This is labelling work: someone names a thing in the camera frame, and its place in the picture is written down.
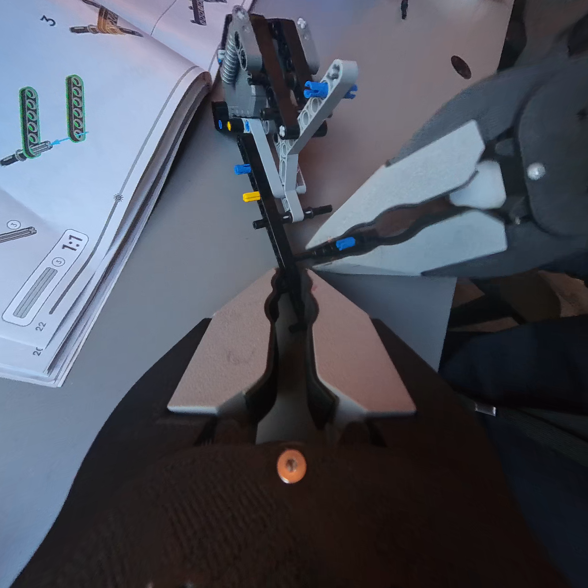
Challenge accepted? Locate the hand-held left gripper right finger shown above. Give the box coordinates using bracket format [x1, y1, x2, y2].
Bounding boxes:
[301, 269, 418, 428]

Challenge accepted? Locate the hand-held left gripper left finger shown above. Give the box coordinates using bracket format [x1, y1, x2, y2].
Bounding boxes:
[166, 268, 281, 416]

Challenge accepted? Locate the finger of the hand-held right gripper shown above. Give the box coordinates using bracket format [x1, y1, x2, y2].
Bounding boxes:
[304, 119, 507, 251]
[312, 208, 509, 277]

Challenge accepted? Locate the black beam with blue pin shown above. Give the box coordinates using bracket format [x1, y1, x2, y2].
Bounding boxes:
[294, 236, 382, 267]

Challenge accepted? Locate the partly built lego chassis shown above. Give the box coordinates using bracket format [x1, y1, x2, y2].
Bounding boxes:
[211, 6, 360, 334]

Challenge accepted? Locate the open lego instruction booklet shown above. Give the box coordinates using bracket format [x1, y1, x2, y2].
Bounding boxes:
[0, 0, 255, 389]

